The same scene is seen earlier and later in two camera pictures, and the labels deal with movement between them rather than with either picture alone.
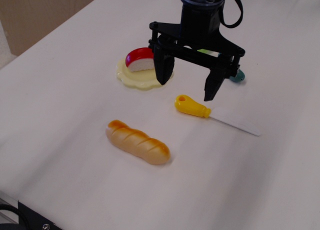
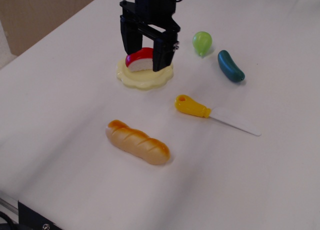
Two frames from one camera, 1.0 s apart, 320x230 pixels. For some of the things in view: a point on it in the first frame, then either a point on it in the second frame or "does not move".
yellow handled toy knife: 184,103 does not move
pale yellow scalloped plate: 146,79 does not move
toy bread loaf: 152,150 does not move
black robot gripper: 198,38 → 151,7
